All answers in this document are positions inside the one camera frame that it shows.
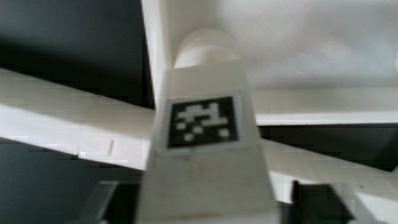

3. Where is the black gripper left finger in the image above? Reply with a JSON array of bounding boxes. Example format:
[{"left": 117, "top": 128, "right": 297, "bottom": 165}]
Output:
[{"left": 75, "top": 181, "right": 140, "bottom": 224}]

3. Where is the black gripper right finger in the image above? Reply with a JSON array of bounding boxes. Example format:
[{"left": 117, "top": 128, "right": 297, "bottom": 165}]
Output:
[{"left": 288, "top": 179, "right": 380, "bottom": 224}]

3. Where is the white table leg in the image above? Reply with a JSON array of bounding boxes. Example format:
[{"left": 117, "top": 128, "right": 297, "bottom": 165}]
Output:
[{"left": 137, "top": 29, "right": 281, "bottom": 224}]

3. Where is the white square tabletop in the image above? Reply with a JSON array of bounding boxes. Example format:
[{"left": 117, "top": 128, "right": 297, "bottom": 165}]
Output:
[{"left": 140, "top": 0, "right": 398, "bottom": 126}]

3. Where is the white L-shaped obstacle fence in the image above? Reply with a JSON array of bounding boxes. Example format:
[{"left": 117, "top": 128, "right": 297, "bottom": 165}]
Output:
[{"left": 0, "top": 69, "right": 398, "bottom": 224}]

